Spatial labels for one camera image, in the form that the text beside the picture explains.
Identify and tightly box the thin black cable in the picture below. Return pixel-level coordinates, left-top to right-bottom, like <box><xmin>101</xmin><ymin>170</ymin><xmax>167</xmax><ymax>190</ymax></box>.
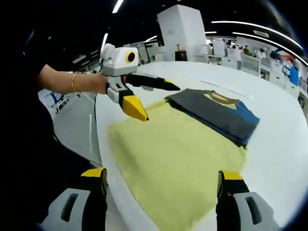
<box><xmin>92</xmin><ymin>92</ymin><xmax>100</xmax><ymax>126</ymax></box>

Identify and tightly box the white workbench row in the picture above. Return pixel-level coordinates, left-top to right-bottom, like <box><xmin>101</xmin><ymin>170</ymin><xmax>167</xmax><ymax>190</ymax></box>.
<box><xmin>206</xmin><ymin>53</ymin><xmax>308</xmax><ymax>107</ymax></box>

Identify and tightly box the small black cabinet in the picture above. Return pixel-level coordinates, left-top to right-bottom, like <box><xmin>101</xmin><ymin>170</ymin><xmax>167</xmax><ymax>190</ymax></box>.
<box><xmin>174</xmin><ymin>50</ymin><xmax>188</xmax><ymax>62</ymax></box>

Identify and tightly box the yellow blue grey garment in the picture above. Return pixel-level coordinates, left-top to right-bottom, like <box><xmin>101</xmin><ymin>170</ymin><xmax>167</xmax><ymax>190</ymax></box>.
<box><xmin>106</xmin><ymin>89</ymin><xmax>261</xmax><ymax>231</ymax></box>

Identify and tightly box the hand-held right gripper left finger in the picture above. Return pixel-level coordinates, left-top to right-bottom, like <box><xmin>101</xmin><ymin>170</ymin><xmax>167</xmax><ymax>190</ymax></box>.
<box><xmin>39</xmin><ymin>167</ymin><xmax>108</xmax><ymax>231</ymax></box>

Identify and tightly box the person's dark clothing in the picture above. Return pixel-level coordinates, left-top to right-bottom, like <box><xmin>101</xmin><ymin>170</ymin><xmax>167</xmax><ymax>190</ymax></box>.
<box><xmin>4</xmin><ymin>28</ymin><xmax>97</xmax><ymax>225</ymax></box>

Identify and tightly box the ceiling light strip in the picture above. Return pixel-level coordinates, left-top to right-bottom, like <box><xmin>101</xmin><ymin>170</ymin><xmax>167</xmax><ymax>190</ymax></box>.
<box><xmin>112</xmin><ymin>0</ymin><xmax>125</xmax><ymax>14</ymax></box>
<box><xmin>101</xmin><ymin>32</ymin><xmax>109</xmax><ymax>52</ymax></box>
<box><xmin>211</xmin><ymin>20</ymin><xmax>302</xmax><ymax>49</ymax></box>
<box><xmin>231</xmin><ymin>31</ymin><xmax>308</xmax><ymax>66</ymax></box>

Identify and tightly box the white appliance box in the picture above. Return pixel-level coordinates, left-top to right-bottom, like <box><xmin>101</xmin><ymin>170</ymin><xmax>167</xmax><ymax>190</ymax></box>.
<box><xmin>212</xmin><ymin>39</ymin><xmax>228</xmax><ymax>57</ymax></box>

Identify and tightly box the gold bracelet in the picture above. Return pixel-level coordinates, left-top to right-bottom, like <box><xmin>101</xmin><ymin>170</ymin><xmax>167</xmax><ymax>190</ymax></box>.
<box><xmin>71</xmin><ymin>73</ymin><xmax>80</xmax><ymax>93</ymax></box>

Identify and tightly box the blue barrel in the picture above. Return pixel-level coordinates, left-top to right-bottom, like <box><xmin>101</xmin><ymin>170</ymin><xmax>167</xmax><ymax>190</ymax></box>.
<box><xmin>289</xmin><ymin>65</ymin><xmax>300</xmax><ymax>85</ymax></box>

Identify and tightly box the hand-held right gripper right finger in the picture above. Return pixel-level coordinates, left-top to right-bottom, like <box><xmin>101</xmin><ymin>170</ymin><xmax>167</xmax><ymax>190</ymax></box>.
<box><xmin>216</xmin><ymin>170</ymin><xmax>281</xmax><ymax>231</ymax></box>

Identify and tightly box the white square pillar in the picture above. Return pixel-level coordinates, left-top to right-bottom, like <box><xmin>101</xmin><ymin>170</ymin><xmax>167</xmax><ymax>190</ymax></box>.
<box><xmin>156</xmin><ymin>4</ymin><xmax>208</xmax><ymax>64</ymax></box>

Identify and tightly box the white mesh chair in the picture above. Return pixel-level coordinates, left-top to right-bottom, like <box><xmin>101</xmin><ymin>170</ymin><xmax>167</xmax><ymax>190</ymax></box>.
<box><xmin>241</xmin><ymin>53</ymin><xmax>262</xmax><ymax>73</ymax></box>

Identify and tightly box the white board with blue print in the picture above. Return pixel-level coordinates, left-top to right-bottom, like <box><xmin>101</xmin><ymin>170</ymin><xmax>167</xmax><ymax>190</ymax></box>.
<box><xmin>41</xmin><ymin>90</ymin><xmax>69</xmax><ymax>114</ymax></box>

